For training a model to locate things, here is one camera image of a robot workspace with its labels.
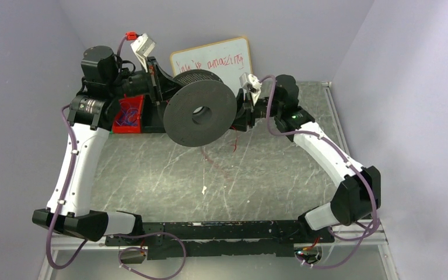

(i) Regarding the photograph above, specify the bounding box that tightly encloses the black perforated cable spool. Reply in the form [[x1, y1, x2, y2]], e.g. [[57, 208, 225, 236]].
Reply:
[[163, 69, 237, 147]]

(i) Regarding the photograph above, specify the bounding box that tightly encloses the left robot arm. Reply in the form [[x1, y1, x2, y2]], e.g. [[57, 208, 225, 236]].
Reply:
[[32, 45, 181, 242]]

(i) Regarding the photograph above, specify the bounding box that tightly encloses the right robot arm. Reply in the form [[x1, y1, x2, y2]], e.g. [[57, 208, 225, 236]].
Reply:
[[238, 73, 381, 233]]

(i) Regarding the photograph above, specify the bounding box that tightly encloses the black storage bin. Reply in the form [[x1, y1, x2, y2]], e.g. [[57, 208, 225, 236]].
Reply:
[[141, 102, 167, 134]]

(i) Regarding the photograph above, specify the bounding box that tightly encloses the red storage bin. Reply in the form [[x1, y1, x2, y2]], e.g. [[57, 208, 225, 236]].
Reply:
[[111, 96, 144, 134]]

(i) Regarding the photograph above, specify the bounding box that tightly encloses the yellow framed whiteboard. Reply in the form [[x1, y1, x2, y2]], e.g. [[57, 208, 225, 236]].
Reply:
[[170, 37, 253, 93]]

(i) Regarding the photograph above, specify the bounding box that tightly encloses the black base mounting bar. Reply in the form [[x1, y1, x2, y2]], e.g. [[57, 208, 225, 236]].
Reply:
[[105, 220, 334, 260]]

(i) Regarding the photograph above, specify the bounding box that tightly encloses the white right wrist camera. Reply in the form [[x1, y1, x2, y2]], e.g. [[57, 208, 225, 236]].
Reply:
[[239, 72, 262, 106]]

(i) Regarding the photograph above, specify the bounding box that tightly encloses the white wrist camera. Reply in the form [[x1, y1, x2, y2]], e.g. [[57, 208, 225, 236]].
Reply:
[[126, 31, 156, 71], [239, 72, 262, 106]]

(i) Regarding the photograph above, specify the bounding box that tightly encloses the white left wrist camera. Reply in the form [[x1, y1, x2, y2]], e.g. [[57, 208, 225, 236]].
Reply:
[[126, 31, 156, 71]]

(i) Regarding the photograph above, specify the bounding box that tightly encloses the blue cables bundle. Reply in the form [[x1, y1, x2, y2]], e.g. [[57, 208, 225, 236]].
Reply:
[[117, 102, 142, 127]]

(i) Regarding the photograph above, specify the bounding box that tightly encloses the aluminium frame rail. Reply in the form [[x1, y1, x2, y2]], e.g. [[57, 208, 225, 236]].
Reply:
[[53, 213, 398, 279]]

